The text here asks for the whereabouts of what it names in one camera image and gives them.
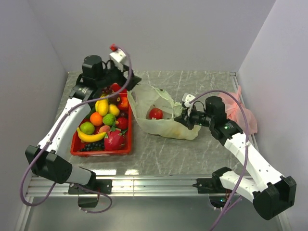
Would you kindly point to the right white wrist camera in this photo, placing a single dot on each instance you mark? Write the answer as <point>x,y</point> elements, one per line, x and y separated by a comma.
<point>186,102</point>

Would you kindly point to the fake peach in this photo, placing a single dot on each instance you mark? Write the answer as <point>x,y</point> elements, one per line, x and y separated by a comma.
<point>104,128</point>

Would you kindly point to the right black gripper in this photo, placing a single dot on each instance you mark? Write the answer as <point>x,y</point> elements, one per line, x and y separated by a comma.
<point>188,122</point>

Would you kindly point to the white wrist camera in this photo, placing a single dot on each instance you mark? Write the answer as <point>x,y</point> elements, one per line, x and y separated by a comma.
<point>186,102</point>
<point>117,56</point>

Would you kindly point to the dark blue grape bunch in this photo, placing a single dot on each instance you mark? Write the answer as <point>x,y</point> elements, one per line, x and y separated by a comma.
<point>94,146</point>

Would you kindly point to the orange fake orange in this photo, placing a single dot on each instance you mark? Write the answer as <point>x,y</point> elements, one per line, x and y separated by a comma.
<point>96,119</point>

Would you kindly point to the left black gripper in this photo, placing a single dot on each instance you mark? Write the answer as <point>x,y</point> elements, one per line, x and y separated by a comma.
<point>132,80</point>

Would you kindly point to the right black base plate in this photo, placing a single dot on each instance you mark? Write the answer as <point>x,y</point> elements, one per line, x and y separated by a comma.
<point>218,195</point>

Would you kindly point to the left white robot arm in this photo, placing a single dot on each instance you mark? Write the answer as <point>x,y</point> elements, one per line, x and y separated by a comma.
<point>46,159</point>

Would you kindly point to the red orange fake fruit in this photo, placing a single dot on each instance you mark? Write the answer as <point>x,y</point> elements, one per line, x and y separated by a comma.
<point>123,105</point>

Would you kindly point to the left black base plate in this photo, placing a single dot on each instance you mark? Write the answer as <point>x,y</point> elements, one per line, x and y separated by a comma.
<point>89,195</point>

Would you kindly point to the aluminium rail frame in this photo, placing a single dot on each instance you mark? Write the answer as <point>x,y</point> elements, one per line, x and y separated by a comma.
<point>141,186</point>

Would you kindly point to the pink fake dragon fruit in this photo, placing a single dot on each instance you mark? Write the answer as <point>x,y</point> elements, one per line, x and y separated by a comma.
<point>114,140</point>

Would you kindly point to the yellow fake banana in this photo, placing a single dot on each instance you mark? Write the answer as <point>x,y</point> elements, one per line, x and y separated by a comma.
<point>90,138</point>

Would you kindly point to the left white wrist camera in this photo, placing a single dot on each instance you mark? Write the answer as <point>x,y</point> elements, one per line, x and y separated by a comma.
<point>117,56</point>

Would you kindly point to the green avocado print plastic bag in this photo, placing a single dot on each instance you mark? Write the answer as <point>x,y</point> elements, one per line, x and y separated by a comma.
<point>143,98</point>

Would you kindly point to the purple grape bunch top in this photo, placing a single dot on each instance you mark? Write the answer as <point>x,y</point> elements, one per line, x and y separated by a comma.
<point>107,90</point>

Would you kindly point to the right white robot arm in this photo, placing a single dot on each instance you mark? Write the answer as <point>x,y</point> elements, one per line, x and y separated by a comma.
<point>270,191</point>

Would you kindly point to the red plastic crate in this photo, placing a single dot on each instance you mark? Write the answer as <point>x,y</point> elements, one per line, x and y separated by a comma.
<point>77,144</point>

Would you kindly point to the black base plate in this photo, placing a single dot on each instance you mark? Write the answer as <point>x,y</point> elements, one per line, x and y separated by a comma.
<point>218,195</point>
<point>89,195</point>

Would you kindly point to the red fake apple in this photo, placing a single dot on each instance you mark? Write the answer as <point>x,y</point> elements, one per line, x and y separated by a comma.
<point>156,114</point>

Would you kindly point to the light green fake lime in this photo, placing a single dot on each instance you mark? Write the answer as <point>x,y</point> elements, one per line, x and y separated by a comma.
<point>87,128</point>

